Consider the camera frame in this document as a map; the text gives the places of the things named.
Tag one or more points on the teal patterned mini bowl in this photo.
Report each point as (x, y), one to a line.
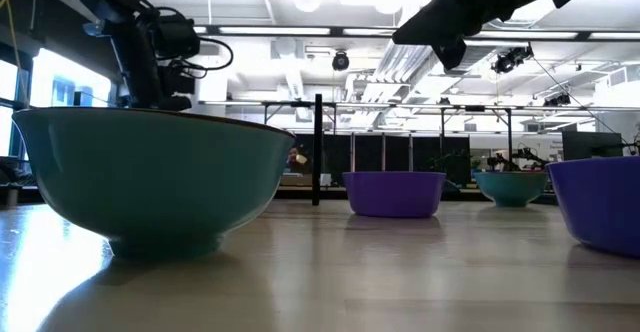
(510, 189)
(150, 182)

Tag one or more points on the black vertical frame post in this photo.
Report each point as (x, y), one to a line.
(317, 147)

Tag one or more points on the black partition panels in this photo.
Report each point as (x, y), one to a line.
(370, 152)

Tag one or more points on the black aluminium table frame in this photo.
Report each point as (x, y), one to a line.
(332, 193)

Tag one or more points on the dark computer monitor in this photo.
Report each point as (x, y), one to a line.
(592, 144)

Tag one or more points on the black track spotlight pair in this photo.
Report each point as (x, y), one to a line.
(557, 101)

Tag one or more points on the background black robot arm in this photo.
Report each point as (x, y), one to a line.
(525, 154)

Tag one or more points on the person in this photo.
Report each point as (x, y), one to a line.
(296, 159)

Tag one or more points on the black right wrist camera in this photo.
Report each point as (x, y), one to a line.
(449, 54)

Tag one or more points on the black track spotlight cluster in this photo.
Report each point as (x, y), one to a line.
(507, 62)

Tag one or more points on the black ceiling camera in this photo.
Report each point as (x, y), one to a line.
(340, 62)

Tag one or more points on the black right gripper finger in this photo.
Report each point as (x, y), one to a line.
(430, 14)
(425, 37)

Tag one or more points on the long white light strip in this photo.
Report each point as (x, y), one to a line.
(275, 30)
(367, 31)

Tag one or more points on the purple mini bowl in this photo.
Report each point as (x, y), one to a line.
(394, 194)
(600, 207)

